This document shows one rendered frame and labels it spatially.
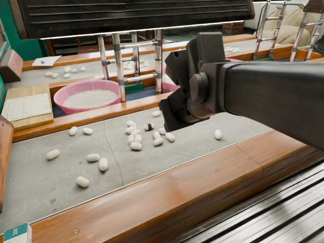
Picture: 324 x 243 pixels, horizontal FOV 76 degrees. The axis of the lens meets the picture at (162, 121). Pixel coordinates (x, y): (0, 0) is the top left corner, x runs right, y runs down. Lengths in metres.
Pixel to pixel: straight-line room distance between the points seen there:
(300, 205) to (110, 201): 0.46
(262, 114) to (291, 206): 0.47
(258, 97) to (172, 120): 0.24
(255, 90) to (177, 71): 0.21
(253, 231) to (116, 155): 0.38
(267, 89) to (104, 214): 0.36
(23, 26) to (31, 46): 2.78
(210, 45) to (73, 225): 0.39
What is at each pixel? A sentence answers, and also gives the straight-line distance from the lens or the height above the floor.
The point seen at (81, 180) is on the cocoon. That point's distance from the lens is 0.52.
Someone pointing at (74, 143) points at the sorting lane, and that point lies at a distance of 0.66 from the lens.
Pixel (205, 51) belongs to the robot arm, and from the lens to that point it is 0.34.
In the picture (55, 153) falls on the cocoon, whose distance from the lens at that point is 0.62.
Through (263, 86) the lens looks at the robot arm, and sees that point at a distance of 0.19.
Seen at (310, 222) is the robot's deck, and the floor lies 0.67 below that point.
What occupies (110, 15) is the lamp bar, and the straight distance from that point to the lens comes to 0.52.
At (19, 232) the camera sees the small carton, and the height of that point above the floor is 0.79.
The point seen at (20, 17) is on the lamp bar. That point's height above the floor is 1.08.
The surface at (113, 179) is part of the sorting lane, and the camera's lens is 0.53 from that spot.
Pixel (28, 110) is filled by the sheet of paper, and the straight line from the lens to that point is 0.82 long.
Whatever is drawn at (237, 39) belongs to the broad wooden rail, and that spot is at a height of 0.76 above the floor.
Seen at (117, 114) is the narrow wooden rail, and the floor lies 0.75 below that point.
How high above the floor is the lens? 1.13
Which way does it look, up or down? 33 degrees down
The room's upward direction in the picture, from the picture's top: straight up
